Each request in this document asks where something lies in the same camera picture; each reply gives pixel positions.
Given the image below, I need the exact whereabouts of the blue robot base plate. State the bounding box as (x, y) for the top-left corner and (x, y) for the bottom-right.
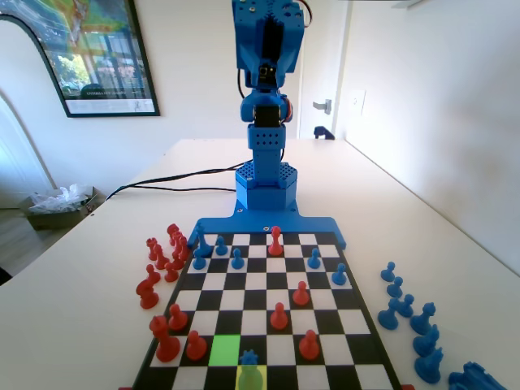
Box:
(188, 198), (349, 249)

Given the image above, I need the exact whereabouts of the clear plastic bag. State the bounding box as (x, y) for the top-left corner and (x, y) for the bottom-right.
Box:
(28, 183), (93, 215)

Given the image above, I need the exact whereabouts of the large blue piece corner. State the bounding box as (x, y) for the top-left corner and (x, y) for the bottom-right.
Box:
(193, 223), (212, 259)

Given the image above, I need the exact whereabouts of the blue queen piece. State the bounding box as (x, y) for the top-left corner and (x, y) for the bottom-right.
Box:
(237, 348), (264, 390)

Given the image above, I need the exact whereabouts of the black white chessboard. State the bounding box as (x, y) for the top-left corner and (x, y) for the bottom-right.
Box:
(132, 231), (403, 390)

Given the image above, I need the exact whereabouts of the tall red king piece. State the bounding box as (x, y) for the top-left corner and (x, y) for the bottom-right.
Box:
(149, 314), (180, 363)

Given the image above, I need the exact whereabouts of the blue chess piece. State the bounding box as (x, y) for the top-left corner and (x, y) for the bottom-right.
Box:
(413, 323), (440, 358)
(396, 294), (415, 319)
(414, 347), (444, 385)
(448, 361), (509, 390)
(409, 302), (438, 336)

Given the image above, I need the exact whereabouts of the white arched panel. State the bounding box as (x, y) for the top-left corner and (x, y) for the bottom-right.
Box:
(0, 18), (68, 208)

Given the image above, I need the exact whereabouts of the red chess knight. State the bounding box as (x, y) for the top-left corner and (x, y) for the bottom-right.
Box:
(136, 279), (159, 310)

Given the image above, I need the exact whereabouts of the black power cable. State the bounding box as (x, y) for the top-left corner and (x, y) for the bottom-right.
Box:
(105, 160), (251, 201)
(121, 184), (237, 193)

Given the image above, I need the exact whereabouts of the small black camera module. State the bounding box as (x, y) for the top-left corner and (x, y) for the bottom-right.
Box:
(254, 60), (282, 89)

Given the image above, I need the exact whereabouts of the white door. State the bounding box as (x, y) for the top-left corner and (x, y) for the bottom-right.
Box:
(298, 0), (350, 141)

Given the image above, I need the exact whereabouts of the thin arm wire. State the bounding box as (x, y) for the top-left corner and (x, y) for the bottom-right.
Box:
(300, 0), (315, 29)

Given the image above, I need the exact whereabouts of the black framed poster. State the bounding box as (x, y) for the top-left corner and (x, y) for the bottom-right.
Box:
(0, 0), (162, 119)

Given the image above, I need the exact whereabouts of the brown cardboard box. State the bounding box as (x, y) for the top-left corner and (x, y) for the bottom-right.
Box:
(22, 185), (105, 231)

